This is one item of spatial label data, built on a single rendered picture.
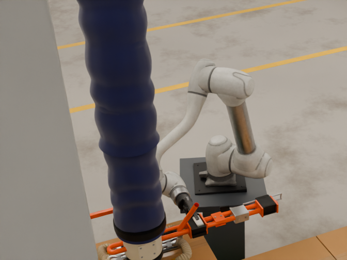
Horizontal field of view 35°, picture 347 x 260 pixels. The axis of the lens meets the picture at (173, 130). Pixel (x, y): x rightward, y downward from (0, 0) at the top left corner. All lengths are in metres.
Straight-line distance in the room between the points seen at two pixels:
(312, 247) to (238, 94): 1.03
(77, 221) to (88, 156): 4.15
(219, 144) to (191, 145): 1.93
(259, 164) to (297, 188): 1.49
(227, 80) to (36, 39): 1.95
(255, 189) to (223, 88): 0.82
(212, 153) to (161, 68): 3.50
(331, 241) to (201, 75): 1.22
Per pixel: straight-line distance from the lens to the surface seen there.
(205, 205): 3.16
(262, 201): 2.62
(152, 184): 2.20
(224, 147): 3.14
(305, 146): 5.04
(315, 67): 6.49
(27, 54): 0.79
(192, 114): 2.75
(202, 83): 2.73
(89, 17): 1.88
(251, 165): 3.06
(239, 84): 2.65
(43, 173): 0.88
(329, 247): 3.24
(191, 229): 2.48
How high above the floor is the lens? 2.74
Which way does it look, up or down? 31 degrees down
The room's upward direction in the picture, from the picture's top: 5 degrees counter-clockwise
